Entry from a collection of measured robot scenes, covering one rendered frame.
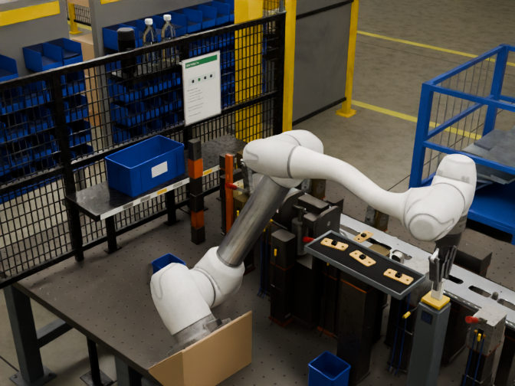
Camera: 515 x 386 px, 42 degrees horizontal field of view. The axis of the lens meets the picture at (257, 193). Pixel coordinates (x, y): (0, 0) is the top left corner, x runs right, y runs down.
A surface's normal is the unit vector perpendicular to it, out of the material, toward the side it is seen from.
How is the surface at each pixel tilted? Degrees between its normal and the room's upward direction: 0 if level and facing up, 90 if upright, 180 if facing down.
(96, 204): 0
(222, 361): 90
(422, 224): 90
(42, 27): 90
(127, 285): 0
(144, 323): 0
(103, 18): 90
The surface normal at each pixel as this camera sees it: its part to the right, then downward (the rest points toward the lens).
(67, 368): 0.01, -0.88
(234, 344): 0.69, 0.35
